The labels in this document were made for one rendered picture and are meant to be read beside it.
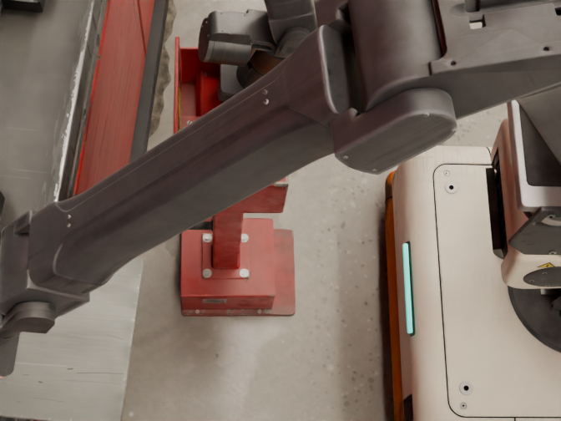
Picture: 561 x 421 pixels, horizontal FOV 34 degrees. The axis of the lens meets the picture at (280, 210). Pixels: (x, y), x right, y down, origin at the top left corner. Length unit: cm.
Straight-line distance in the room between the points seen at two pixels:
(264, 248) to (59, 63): 82
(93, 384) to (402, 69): 59
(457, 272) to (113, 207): 123
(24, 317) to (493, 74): 42
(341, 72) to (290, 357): 150
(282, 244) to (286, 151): 150
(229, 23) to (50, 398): 51
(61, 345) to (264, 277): 97
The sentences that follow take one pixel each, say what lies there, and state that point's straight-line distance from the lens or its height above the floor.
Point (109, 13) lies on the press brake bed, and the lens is 144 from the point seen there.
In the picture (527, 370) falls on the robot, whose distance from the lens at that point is 181.
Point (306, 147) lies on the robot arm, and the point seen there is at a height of 145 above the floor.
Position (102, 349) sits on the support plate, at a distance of 99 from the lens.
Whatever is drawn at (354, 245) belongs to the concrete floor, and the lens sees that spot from 209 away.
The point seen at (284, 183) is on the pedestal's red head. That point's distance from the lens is 128.
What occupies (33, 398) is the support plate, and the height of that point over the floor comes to 100.
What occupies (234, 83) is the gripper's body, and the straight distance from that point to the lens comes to 129.
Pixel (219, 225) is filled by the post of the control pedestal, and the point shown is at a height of 39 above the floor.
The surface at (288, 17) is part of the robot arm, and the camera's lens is 114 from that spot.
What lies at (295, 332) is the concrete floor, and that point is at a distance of 202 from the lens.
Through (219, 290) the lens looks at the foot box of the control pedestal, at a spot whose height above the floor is 12.
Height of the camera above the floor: 197
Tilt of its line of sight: 70 degrees down
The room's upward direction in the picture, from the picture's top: 11 degrees clockwise
